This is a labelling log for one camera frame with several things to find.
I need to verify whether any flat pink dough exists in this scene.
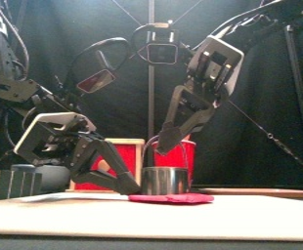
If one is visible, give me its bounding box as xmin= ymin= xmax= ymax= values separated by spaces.
xmin=126 ymin=192 xmax=214 ymax=205

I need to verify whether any red wooden drawer box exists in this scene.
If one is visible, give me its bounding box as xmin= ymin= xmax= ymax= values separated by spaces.
xmin=69 ymin=138 xmax=146 ymax=191

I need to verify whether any white cutting board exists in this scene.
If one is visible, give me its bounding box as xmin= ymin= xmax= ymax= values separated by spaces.
xmin=0 ymin=190 xmax=303 ymax=242

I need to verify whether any red plastic cup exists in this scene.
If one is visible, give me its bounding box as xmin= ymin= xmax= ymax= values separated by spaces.
xmin=150 ymin=139 xmax=198 ymax=189

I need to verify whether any flat wooden board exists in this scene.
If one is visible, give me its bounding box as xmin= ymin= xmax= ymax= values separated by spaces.
xmin=192 ymin=187 xmax=303 ymax=200

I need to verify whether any black camera cable loop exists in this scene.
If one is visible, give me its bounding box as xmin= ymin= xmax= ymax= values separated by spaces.
xmin=69 ymin=36 xmax=134 ymax=86

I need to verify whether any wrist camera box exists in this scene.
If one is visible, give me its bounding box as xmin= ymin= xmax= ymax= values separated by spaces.
xmin=145 ymin=28 xmax=180 ymax=65
xmin=74 ymin=68 xmax=117 ymax=95

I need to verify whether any vertical metal frame pole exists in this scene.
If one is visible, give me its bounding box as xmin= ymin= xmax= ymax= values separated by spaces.
xmin=146 ymin=0 xmax=156 ymax=142

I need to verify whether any diagonal metal brace rod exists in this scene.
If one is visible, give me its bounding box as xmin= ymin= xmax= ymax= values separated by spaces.
xmin=225 ymin=100 xmax=303 ymax=179

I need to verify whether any dark green striped block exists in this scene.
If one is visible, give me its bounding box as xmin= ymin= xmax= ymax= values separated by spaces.
xmin=0 ymin=168 xmax=42 ymax=202

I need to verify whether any round metal dough cutter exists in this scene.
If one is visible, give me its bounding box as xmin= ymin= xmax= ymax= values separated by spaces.
xmin=140 ymin=136 xmax=190 ymax=196

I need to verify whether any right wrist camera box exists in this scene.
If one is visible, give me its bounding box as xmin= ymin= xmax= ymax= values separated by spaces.
xmin=145 ymin=28 xmax=180 ymax=65

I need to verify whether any black stand leg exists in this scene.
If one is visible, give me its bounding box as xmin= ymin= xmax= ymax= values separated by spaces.
xmin=282 ymin=24 xmax=303 ymax=188

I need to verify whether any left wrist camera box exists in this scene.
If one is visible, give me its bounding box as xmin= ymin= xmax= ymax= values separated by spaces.
xmin=74 ymin=68 xmax=117 ymax=95

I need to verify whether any grey bowl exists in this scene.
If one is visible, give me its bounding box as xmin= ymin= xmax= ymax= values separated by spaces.
xmin=9 ymin=163 xmax=72 ymax=193

